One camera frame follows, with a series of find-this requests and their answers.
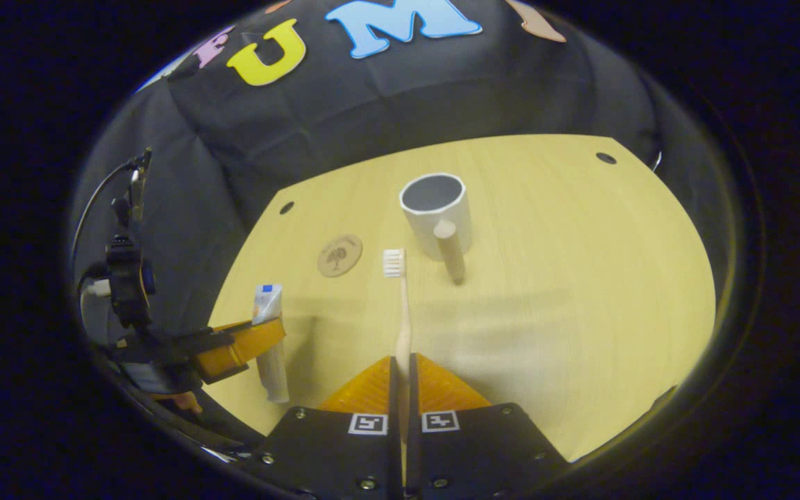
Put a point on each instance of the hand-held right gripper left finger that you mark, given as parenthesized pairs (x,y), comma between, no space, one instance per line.
(334,455)

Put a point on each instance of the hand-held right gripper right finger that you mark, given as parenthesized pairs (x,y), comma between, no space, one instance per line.
(476,451)

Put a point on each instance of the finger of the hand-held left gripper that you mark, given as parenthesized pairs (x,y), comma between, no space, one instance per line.
(240,347)

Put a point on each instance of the white toothpaste tube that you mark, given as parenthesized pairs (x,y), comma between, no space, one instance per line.
(267,305)

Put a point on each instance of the white toothbrush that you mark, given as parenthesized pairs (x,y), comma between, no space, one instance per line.
(404,326)

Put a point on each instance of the white cup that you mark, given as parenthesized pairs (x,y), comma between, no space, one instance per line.
(445,208)

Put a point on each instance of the black backdrop cloth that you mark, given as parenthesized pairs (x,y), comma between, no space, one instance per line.
(386,97)

